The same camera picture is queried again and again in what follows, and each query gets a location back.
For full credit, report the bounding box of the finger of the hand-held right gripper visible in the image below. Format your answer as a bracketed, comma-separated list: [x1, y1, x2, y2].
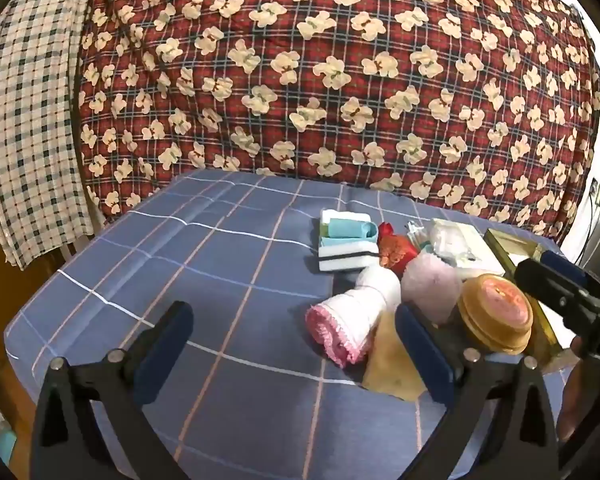
[514, 259, 600, 328]
[539, 250, 600, 293]

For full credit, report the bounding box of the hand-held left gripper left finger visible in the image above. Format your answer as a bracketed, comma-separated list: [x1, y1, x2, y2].
[30, 301, 194, 480]

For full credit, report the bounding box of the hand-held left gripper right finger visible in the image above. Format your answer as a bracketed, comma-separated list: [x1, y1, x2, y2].
[395, 304, 563, 480]

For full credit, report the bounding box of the yellow cloth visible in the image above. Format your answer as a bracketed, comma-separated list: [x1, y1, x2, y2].
[361, 319, 427, 403]

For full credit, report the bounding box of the gold rectangular tin box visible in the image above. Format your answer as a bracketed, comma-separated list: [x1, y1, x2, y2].
[484, 227, 583, 373]

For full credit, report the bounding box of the round gold pink tin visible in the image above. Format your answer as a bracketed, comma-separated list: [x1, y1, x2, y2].
[456, 273, 535, 355]

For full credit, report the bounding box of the pink fluffy puff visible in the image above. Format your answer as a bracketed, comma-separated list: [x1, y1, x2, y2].
[401, 254, 464, 323]

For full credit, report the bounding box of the white towel pink lace trim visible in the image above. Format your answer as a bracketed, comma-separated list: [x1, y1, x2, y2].
[305, 265, 402, 366]

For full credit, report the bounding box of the red gold brocade pouch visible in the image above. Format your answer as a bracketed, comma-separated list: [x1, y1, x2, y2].
[378, 221, 418, 272]

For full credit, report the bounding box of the teal cloth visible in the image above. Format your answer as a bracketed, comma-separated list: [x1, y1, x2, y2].
[329, 214, 379, 243]

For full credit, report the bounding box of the white soft tissue packet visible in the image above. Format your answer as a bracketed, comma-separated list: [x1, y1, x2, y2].
[427, 218, 506, 281]

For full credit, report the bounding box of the person's right hand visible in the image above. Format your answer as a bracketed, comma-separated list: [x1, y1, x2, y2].
[556, 336, 600, 448]

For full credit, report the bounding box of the blue plaid bed sheet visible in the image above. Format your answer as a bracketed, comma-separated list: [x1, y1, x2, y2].
[2, 167, 576, 480]

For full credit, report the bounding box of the cotton swab bag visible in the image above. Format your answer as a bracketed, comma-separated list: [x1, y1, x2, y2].
[405, 222, 433, 253]

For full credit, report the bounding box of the white green checkered cloth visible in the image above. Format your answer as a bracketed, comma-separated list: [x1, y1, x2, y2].
[0, 0, 100, 272]

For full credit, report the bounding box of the red plaid bear-print quilt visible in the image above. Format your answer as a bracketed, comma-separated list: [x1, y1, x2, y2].
[75, 0, 600, 242]

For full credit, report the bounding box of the black power cable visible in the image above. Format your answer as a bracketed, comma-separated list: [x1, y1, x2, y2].
[577, 195, 600, 267]

